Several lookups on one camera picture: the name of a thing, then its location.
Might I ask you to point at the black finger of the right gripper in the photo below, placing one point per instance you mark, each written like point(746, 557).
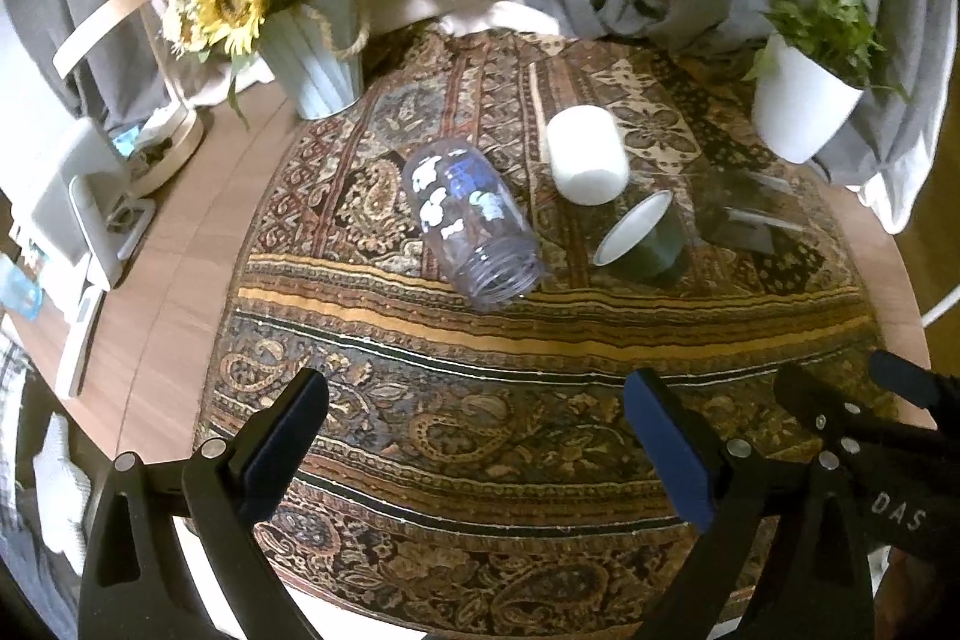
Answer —
point(916, 385)
point(817, 414)

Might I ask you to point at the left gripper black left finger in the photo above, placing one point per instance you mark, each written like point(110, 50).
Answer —
point(137, 581)

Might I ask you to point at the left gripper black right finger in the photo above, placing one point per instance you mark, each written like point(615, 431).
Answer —
point(815, 582)

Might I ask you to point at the dark green enamel cup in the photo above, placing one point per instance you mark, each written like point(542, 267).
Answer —
point(646, 242)

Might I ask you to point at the white ceramic cup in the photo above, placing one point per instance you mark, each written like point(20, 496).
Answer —
point(587, 158)

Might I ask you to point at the dark clear glass tumbler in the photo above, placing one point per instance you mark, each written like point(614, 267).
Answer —
point(745, 210)

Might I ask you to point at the white plant pot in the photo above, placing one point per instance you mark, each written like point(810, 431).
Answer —
point(798, 105)

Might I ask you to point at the patterned paisley table cloth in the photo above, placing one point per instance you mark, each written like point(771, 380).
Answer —
point(476, 476)

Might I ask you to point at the white tablet stand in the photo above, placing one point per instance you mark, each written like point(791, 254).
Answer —
point(81, 215)

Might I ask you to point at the green leafy plant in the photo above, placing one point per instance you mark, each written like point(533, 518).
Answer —
point(837, 35)

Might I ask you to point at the round cream box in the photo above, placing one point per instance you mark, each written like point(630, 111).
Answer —
point(165, 144)

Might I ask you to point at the clear blue floral jar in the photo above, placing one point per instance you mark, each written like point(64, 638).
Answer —
point(469, 220)

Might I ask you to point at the pale green ribbed vase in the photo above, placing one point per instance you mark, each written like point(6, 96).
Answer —
point(314, 50)

